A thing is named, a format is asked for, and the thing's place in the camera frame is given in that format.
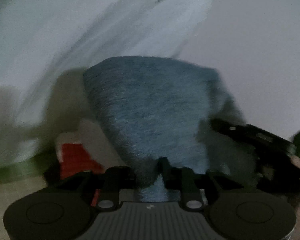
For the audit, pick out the blue denim jeans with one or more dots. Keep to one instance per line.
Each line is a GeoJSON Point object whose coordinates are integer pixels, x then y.
{"type": "Point", "coordinates": [152, 107]}

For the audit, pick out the light blue carrot-print quilt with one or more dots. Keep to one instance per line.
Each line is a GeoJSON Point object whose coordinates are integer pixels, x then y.
{"type": "Point", "coordinates": [46, 45]}

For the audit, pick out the grey padded headboard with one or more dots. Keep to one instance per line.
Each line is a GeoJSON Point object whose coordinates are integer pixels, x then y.
{"type": "Point", "coordinates": [255, 46]}

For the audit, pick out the red folded garment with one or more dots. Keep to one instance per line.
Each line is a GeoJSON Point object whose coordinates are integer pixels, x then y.
{"type": "Point", "coordinates": [80, 171]}

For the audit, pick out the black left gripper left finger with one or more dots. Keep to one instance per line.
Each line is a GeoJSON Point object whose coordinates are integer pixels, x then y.
{"type": "Point", "coordinates": [110, 183]}

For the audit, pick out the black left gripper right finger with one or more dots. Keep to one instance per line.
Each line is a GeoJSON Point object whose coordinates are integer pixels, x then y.
{"type": "Point", "coordinates": [185, 181]}

